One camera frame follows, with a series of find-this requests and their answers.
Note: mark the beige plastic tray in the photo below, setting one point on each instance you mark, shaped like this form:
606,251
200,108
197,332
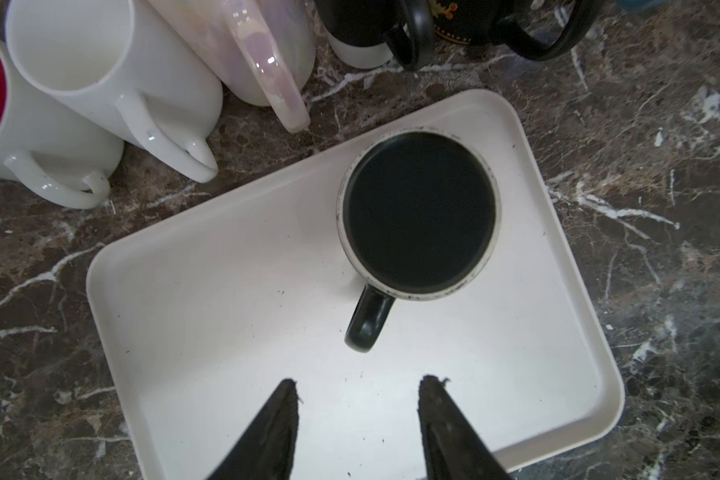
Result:
202,315

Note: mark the white ribbed mug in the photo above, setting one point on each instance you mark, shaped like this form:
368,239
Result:
118,64

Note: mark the black skull mug red inside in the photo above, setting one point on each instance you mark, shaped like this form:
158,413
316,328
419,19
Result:
483,22

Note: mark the blue butterfly mug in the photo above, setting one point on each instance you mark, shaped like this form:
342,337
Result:
638,6

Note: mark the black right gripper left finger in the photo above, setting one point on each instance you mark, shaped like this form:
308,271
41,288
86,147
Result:
266,449

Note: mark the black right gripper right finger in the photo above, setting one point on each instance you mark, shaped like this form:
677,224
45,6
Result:
452,449

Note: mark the cream white mug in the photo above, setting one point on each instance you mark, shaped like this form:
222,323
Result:
53,151

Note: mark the small black mug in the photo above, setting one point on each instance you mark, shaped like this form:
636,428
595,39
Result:
418,215

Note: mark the pink ceramic mug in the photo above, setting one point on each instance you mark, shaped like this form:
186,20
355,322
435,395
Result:
263,51

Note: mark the black and white mug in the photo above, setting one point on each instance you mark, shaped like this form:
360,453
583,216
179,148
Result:
366,34

